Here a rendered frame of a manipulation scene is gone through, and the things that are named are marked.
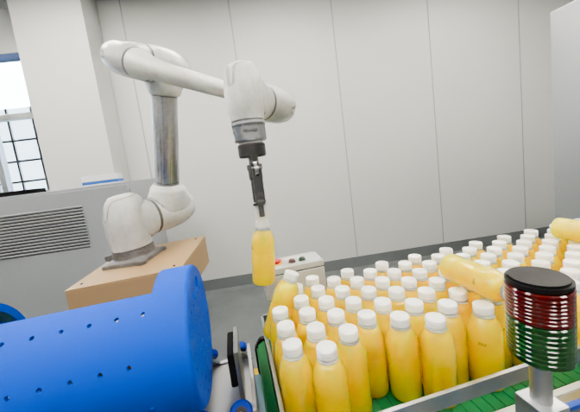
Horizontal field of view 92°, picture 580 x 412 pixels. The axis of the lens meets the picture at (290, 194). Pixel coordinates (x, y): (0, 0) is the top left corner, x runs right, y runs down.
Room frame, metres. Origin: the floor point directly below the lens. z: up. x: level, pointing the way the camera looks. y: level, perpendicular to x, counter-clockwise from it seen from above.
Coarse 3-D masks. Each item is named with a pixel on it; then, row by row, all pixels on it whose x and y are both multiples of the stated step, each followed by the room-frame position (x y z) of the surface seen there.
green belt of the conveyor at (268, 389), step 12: (264, 348) 0.76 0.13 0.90; (264, 360) 0.71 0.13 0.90; (264, 372) 0.67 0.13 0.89; (552, 372) 0.55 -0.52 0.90; (564, 372) 0.55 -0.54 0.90; (576, 372) 0.55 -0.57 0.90; (264, 384) 0.64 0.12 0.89; (516, 384) 0.54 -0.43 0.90; (528, 384) 0.53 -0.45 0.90; (564, 384) 0.52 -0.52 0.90; (264, 396) 0.61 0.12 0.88; (384, 396) 0.55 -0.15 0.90; (480, 396) 0.52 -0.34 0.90; (492, 396) 0.52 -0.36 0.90; (504, 396) 0.51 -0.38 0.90; (276, 408) 0.55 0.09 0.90; (384, 408) 0.52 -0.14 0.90; (456, 408) 0.50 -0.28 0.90; (468, 408) 0.50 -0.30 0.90; (480, 408) 0.49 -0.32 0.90; (492, 408) 0.49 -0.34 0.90
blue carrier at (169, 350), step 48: (192, 288) 0.57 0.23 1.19; (0, 336) 0.43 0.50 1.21; (48, 336) 0.44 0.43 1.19; (96, 336) 0.44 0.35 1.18; (144, 336) 0.44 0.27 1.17; (192, 336) 0.48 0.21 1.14; (0, 384) 0.39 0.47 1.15; (48, 384) 0.40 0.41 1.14; (96, 384) 0.41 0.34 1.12; (144, 384) 0.42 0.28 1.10; (192, 384) 0.44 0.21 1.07
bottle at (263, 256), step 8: (256, 232) 0.76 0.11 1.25; (264, 232) 0.75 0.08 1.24; (256, 240) 0.75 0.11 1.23; (264, 240) 0.74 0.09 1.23; (272, 240) 0.76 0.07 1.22; (256, 248) 0.74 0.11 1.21; (264, 248) 0.74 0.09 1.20; (272, 248) 0.75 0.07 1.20; (256, 256) 0.75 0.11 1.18; (264, 256) 0.74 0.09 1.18; (272, 256) 0.75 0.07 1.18; (256, 264) 0.75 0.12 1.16; (264, 264) 0.74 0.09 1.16; (272, 264) 0.75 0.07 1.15; (256, 272) 0.75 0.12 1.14; (264, 272) 0.74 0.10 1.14; (272, 272) 0.76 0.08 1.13; (256, 280) 0.75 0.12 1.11; (264, 280) 0.74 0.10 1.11; (272, 280) 0.75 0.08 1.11
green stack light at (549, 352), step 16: (512, 320) 0.31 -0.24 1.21; (512, 336) 0.31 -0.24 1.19; (528, 336) 0.29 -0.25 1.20; (544, 336) 0.28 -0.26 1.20; (560, 336) 0.28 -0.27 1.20; (576, 336) 0.28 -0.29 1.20; (512, 352) 0.31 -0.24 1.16; (528, 352) 0.29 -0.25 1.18; (544, 352) 0.28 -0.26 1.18; (560, 352) 0.28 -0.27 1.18; (576, 352) 0.28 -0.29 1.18; (544, 368) 0.28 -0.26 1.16; (560, 368) 0.28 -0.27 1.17
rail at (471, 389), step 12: (504, 372) 0.48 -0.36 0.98; (516, 372) 0.49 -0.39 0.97; (528, 372) 0.49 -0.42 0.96; (468, 384) 0.47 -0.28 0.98; (480, 384) 0.47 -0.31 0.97; (492, 384) 0.48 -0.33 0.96; (504, 384) 0.48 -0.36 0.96; (432, 396) 0.45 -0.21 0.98; (444, 396) 0.46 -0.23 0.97; (456, 396) 0.46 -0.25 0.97; (468, 396) 0.46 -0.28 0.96; (396, 408) 0.44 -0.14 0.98; (408, 408) 0.44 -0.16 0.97; (420, 408) 0.45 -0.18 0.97; (432, 408) 0.45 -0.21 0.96; (444, 408) 0.45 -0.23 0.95
